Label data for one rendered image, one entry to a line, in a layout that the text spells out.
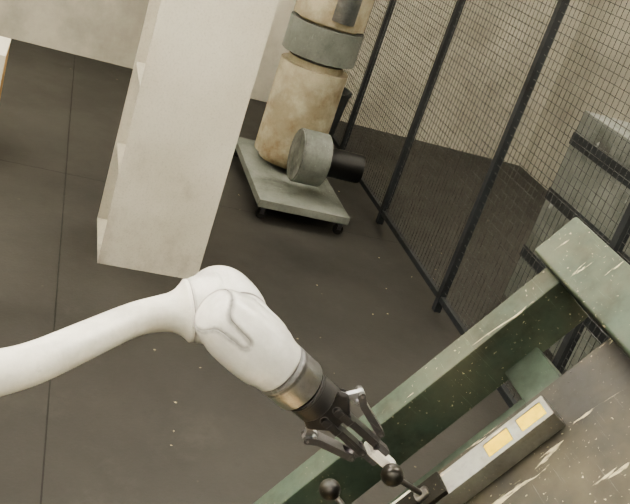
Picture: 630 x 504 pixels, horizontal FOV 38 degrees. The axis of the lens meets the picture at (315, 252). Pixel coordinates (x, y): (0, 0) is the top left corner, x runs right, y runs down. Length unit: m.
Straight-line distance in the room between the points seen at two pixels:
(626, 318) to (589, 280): 0.13
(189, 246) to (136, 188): 0.47
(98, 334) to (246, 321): 0.22
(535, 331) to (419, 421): 0.28
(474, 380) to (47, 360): 0.83
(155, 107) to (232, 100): 0.41
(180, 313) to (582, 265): 0.70
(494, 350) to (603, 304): 0.28
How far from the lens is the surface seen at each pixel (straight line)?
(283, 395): 1.36
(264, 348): 1.31
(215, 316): 1.29
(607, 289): 1.58
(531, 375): 1.74
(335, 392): 1.41
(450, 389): 1.77
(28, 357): 1.30
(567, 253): 1.68
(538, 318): 1.75
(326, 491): 1.60
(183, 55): 4.90
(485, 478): 1.59
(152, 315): 1.43
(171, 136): 5.03
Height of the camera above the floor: 2.38
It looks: 22 degrees down
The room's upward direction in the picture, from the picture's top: 19 degrees clockwise
